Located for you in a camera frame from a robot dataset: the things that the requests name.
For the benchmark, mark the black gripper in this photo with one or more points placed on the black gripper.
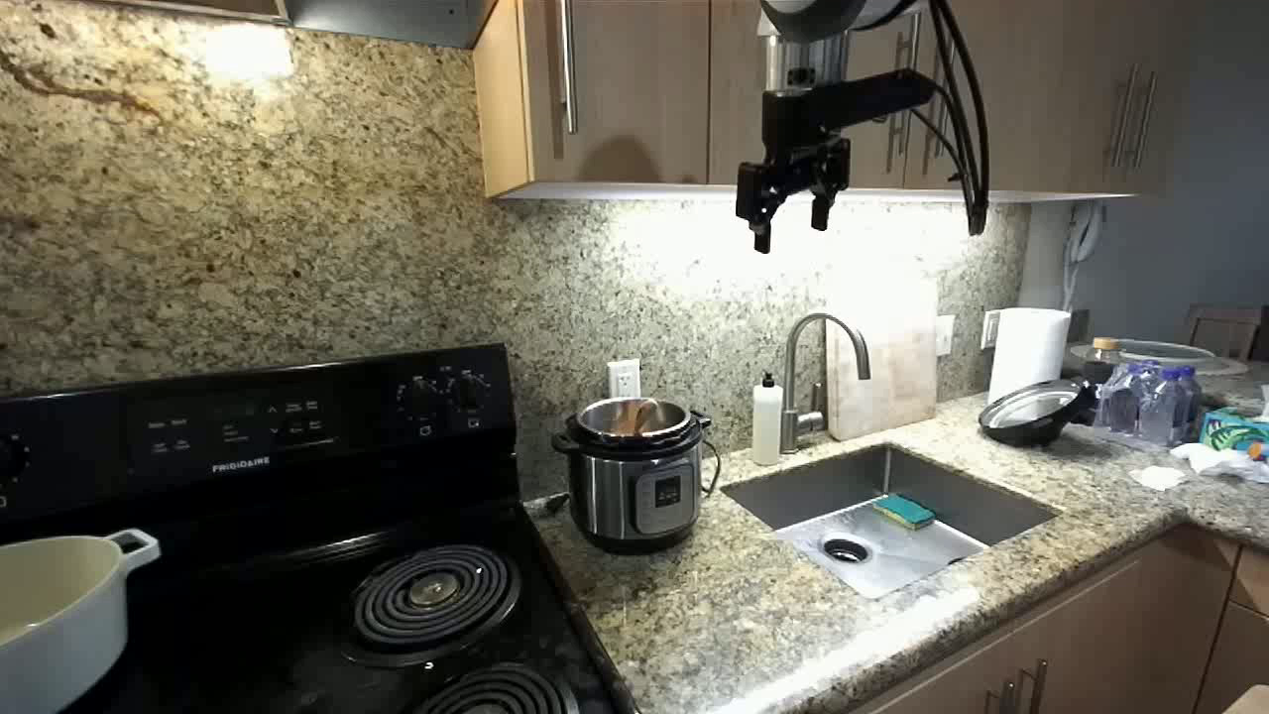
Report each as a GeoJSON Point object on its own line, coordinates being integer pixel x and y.
{"type": "Point", "coordinates": [793, 164]}

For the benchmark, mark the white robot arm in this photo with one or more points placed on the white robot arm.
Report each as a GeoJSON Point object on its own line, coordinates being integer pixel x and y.
{"type": "Point", "coordinates": [808, 47]}

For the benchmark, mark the steel and black rice cooker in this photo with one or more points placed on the steel and black rice cooker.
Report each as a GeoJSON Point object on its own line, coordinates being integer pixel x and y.
{"type": "Point", "coordinates": [637, 496]}

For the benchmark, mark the steel faucet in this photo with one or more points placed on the steel faucet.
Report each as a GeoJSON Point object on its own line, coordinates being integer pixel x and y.
{"type": "Point", "coordinates": [799, 381]}

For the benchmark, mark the pale cutting board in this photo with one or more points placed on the pale cutting board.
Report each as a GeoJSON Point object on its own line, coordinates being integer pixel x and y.
{"type": "Point", "coordinates": [899, 370]}

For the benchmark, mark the wooden upper cabinet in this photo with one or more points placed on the wooden upper cabinet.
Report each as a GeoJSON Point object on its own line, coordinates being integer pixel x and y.
{"type": "Point", "coordinates": [637, 91]}

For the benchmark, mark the wooden cabinet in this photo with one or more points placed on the wooden cabinet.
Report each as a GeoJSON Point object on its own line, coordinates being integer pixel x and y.
{"type": "Point", "coordinates": [637, 91]}
{"type": "Point", "coordinates": [1124, 636]}

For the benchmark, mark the white soap bottle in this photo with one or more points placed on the white soap bottle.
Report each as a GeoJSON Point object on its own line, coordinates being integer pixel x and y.
{"type": "Point", "coordinates": [767, 420]}

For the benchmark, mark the white paper towel roll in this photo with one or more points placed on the white paper towel roll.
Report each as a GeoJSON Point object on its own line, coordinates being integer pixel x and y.
{"type": "Point", "coordinates": [1027, 352]}

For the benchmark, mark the black round lid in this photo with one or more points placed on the black round lid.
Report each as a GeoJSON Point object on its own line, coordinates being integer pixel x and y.
{"type": "Point", "coordinates": [1034, 412]}

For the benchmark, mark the teal sponge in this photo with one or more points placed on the teal sponge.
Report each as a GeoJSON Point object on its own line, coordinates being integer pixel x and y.
{"type": "Point", "coordinates": [907, 510]}

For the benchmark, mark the steel sink basin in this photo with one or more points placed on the steel sink basin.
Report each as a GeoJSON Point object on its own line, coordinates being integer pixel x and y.
{"type": "Point", "coordinates": [875, 539]}

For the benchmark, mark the clear plastic water bottle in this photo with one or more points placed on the clear plastic water bottle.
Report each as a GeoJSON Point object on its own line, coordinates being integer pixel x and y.
{"type": "Point", "coordinates": [1178, 402]}
{"type": "Point", "coordinates": [1128, 402]}

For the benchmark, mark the brown chair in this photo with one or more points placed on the brown chair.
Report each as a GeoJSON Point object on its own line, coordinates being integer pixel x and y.
{"type": "Point", "coordinates": [1226, 334]}

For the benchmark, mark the steel range hood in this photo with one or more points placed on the steel range hood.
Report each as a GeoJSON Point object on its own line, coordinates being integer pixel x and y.
{"type": "Point", "coordinates": [381, 17]}

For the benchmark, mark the white paper napkin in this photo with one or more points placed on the white paper napkin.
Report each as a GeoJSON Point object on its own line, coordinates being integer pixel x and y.
{"type": "Point", "coordinates": [1211, 463]}

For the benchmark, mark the teal cloth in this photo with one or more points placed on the teal cloth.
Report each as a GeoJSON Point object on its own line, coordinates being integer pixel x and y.
{"type": "Point", "coordinates": [1234, 431]}

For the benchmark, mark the large coil burner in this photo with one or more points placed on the large coil burner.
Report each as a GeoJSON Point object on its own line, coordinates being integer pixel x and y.
{"type": "Point", "coordinates": [433, 596]}

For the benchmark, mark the wooden lower cabinet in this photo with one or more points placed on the wooden lower cabinet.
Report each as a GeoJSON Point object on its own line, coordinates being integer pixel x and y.
{"type": "Point", "coordinates": [1124, 636]}

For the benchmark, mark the small coil burner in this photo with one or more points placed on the small coil burner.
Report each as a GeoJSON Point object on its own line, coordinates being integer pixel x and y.
{"type": "Point", "coordinates": [500, 691]}

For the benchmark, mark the black electric stove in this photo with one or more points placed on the black electric stove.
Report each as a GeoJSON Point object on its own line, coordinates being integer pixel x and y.
{"type": "Point", "coordinates": [263, 438]}

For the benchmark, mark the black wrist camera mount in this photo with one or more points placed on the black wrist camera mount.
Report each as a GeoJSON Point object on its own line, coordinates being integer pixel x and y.
{"type": "Point", "coordinates": [875, 98]}

